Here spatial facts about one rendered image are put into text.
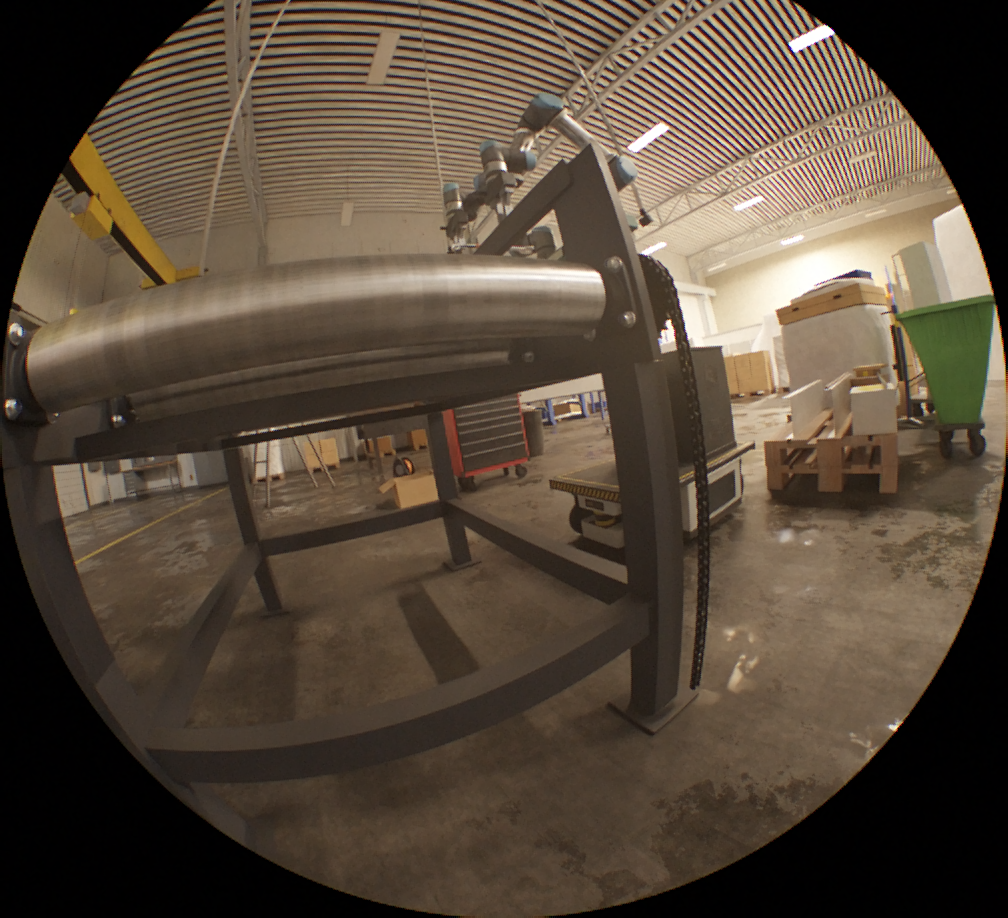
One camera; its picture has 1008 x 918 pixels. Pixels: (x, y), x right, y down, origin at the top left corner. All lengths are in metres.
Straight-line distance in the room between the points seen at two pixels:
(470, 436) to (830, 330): 3.53
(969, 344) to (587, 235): 2.32
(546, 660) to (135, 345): 0.64
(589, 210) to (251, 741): 0.98
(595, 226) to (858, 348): 3.17
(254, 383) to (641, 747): 1.01
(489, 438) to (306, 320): 3.00
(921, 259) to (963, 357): 1.45
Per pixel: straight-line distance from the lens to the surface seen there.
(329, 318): 0.37
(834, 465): 2.08
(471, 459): 3.23
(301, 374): 0.66
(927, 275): 3.81
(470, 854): 0.77
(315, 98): 9.64
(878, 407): 2.06
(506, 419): 3.38
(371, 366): 0.66
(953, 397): 2.64
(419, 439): 10.17
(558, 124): 1.58
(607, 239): 0.63
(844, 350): 3.66
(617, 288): 0.57
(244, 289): 0.39
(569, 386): 5.82
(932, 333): 2.55
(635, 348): 0.58
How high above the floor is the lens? 0.71
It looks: 1 degrees down
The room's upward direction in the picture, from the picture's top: 10 degrees counter-clockwise
